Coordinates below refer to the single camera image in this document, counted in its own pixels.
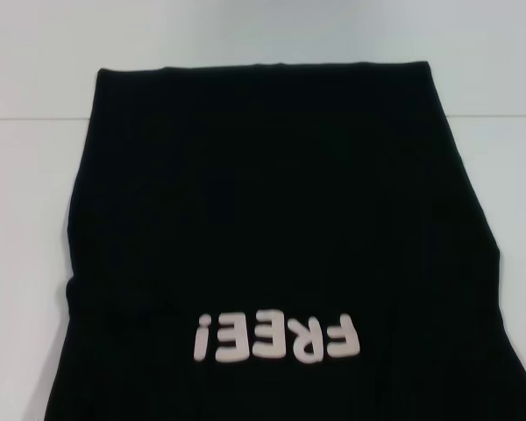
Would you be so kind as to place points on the black shirt with FREE print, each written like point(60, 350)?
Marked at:
point(263, 197)

